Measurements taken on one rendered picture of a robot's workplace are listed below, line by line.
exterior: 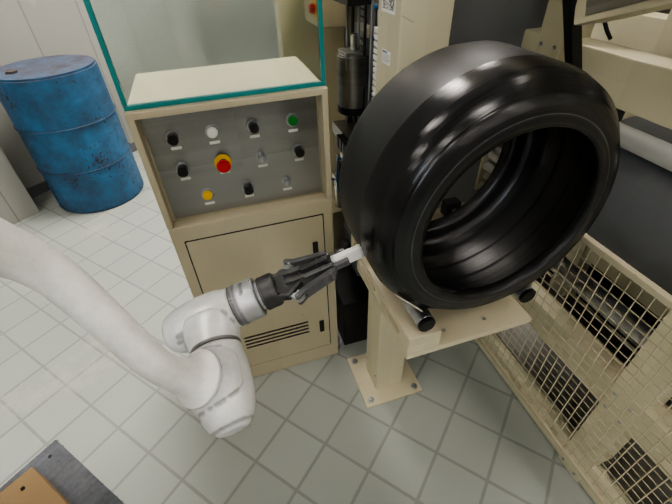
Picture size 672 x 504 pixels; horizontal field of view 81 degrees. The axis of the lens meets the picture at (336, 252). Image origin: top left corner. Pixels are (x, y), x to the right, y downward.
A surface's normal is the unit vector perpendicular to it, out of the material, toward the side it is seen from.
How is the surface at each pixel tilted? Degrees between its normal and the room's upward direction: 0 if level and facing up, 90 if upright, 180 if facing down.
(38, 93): 90
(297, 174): 90
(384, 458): 0
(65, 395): 0
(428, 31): 90
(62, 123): 90
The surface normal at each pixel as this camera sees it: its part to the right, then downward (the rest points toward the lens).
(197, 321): -0.16, -0.45
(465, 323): -0.03, -0.77
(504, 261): -0.51, -0.55
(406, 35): 0.30, 0.60
